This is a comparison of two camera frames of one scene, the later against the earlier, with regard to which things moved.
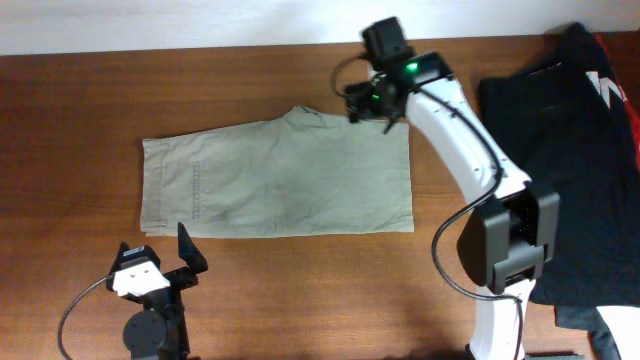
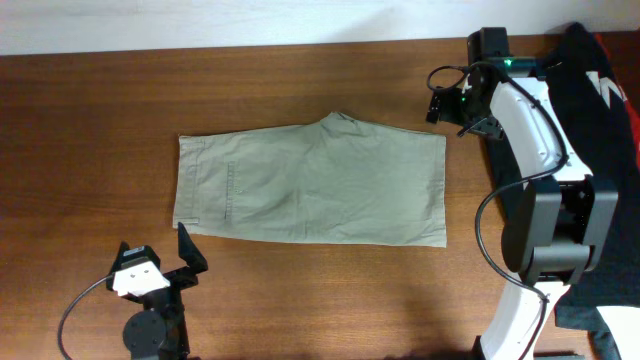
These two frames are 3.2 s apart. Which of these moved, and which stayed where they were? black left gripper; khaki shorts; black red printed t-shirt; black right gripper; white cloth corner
Moved: khaki shorts; black right gripper
Stayed: black left gripper; white cloth corner; black red printed t-shirt
